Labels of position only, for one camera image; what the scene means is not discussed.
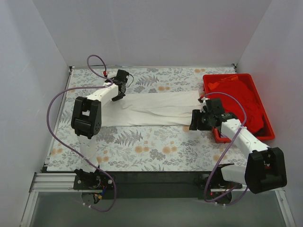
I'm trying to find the aluminium frame rail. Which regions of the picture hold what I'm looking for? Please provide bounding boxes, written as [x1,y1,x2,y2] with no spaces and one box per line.
[21,173,295,227]

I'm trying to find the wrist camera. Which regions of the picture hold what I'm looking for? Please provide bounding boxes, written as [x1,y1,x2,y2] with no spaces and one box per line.
[104,71,116,83]
[198,97,209,113]

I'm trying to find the white t-shirt with robot print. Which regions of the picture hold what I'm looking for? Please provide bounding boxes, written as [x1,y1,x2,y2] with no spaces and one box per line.
[101,90,200,127]

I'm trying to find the floral patterned table mat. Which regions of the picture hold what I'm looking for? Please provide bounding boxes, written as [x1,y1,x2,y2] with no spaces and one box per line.
[46,67,246,172]

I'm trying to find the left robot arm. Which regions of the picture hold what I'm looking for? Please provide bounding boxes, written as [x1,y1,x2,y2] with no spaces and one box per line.
[71,70,130,189]

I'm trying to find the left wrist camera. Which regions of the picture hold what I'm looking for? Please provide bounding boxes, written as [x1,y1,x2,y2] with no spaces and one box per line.
[104,71,116,83]

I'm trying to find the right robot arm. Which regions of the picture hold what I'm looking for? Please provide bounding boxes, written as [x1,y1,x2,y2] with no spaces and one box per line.
[189,97,287,194]

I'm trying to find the red plastic bin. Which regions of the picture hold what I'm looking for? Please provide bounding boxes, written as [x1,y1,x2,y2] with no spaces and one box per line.
[202,73,276,144]

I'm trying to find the red t-shirt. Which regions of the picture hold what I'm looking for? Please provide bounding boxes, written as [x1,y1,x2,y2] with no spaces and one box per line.
[204,78,264,134]

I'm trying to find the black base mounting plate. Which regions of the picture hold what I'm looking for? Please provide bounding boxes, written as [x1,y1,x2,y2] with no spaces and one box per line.
[73,171,243,201]

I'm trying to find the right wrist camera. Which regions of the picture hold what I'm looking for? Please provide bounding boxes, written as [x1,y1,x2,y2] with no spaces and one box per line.
[198,97,209,113]

